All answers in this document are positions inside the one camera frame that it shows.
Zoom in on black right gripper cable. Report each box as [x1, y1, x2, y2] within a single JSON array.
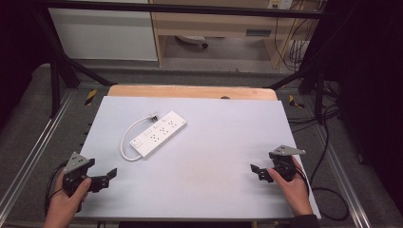
[[293, 104, 351, 222]]

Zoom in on person's right hand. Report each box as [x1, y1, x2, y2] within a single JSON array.
[[266, 156, 315, 217]]

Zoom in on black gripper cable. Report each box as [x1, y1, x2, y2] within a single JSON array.
[[293, 104, 351, 222], [44, 161, 68, 217]]

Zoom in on light wooden desk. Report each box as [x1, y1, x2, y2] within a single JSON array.
[[147, 0, 321, 70]]

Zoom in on black metal frame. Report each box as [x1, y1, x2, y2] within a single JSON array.
[[31, 0, 336, 125]]

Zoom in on white cabinet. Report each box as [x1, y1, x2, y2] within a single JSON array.
[[48, 0, 159, 63]]

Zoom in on aluminium floor rail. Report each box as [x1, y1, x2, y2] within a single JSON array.
[[0, 88, 80, 219], [305, 94, 374, 228]]

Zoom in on black floor cables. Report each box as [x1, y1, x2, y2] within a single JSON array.
[[286, 80, 341, 134]]

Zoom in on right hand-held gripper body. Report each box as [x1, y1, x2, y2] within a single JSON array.
[[268, 144, 307, 182]]

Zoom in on wooden table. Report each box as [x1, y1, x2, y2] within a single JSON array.
[[106, 84, 279, 102]]

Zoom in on bundle of black hanging cables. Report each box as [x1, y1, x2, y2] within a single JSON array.
[[273, 0, 327, 74]]

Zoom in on white power strip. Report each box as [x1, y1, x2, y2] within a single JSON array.
[[128, 110, 188, 160]]

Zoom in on white chair base with caster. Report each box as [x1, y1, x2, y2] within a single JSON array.
[[174, 34, 210, 49]]

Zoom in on white power strip cable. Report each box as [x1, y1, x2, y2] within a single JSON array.
[[119, 115, 154, 162]]

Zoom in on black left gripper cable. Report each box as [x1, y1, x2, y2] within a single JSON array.
[[44, 161, 68, 217]]

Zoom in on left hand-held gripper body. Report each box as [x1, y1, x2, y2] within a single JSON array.
[[62, 151, 96, 198]]

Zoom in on person's left hand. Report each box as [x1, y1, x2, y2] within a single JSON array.
[[43, 171, 93, 228]]

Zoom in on white wall outlet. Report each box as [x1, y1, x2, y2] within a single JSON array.
[[267, 0, 294, 10]]

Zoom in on yellow black tape strip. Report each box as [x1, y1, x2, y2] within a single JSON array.
[[84, 88, 99, 107], [287, 94, 306, 110]]

